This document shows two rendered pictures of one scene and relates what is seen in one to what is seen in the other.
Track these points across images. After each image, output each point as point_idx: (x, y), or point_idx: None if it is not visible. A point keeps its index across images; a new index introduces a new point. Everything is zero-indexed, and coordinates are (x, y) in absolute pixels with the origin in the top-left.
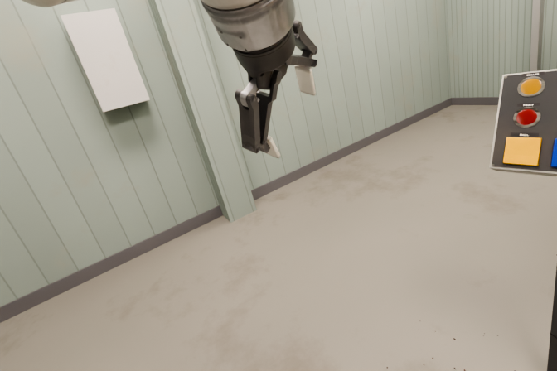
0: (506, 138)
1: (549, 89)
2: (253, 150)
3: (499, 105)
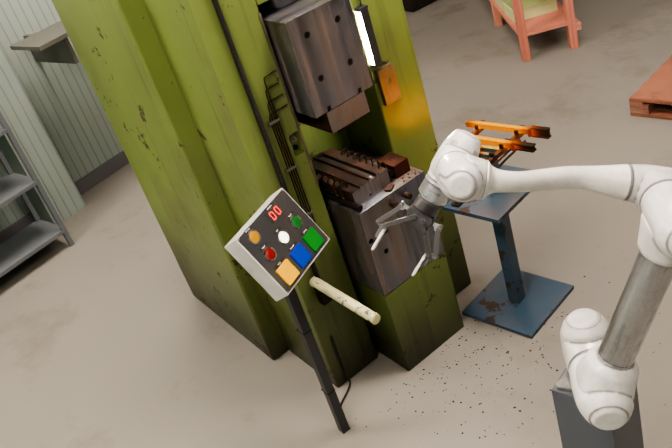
0: (277, 271)
1: (261, 233)
2: (438, 255)
3: (253, 257)
